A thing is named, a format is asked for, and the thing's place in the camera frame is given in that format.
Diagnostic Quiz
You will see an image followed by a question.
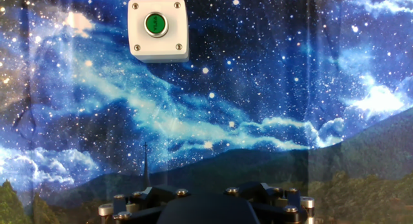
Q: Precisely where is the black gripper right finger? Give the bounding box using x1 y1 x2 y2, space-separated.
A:
224 181 316 224

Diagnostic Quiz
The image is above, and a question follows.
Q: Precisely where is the white box with green button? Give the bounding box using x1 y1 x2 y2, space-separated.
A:
127 0 190 64

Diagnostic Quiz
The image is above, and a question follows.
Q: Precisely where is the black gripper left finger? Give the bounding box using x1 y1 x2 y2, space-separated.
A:
98 184 191 224

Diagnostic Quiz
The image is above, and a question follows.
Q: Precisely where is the starry night printed cloth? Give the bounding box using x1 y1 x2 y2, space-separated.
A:
0 0 413 224

